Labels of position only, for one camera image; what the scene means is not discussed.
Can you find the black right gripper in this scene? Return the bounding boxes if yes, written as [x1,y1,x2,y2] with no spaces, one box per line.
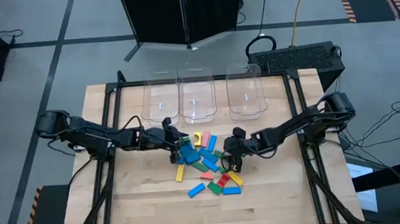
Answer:
[222,134,262,174]

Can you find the black folding partition screen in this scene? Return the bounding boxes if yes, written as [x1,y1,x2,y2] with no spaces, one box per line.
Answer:
[118,0,250,63]

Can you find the blue long block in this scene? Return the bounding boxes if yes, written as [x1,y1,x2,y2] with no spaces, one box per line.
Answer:
[222,186,242,196]
[186,183,207,199]
[198,146,219,166]
[205,134,219,153]
[202,156,220,173]

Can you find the yellow long block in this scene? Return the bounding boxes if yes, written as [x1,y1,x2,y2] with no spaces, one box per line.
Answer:
[227,169,245,188]
[173,163,186,183]

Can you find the black side desk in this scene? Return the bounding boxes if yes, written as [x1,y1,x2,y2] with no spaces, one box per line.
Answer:
[350,159,400,224]

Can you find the black perforated computer case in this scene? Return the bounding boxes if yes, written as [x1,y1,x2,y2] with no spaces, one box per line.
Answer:
[247,39,349,98]

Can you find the clear plastic bin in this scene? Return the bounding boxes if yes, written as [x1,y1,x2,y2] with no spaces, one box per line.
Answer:
[138,68,183,128]
[224,62,270,122]
[175,66,220,126]

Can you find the white paper sheet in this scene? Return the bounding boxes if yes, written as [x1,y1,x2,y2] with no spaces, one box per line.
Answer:
[347,161,379,215]

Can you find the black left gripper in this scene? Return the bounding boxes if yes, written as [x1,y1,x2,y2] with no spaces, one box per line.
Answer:
[140,123,192,166]

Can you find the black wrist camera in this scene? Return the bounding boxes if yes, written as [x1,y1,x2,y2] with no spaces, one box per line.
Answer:
[160,116,173,131]
[231,126,248,141]

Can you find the black mat hazard edge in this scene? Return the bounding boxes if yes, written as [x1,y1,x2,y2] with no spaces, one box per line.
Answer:
[16,183,73,224]

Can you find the pink long block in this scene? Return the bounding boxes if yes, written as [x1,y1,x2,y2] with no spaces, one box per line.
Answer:
[200,131,212,148]

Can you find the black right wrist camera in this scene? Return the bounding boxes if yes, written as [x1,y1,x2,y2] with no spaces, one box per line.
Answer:
[231,126,248,141]

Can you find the green long block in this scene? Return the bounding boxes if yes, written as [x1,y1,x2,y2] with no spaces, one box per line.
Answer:
[191,161,210,174]

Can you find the yellow cable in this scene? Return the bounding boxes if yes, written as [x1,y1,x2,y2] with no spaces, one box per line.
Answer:
[287,0,316,47]

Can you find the black looped cable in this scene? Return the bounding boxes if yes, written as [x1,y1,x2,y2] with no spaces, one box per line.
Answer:
[240,0,278,58]

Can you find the red arch block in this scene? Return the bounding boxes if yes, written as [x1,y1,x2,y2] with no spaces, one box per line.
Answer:
[215,173,232,188]

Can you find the blue short block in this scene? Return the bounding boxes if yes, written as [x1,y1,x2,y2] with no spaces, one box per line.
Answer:
[179,143,198,158]

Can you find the black aluminium table frame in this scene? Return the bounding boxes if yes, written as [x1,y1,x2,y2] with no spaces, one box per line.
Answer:
[48,52,366,224]

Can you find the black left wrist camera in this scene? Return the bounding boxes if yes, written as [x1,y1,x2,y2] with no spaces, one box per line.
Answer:
[160,116,173,131]

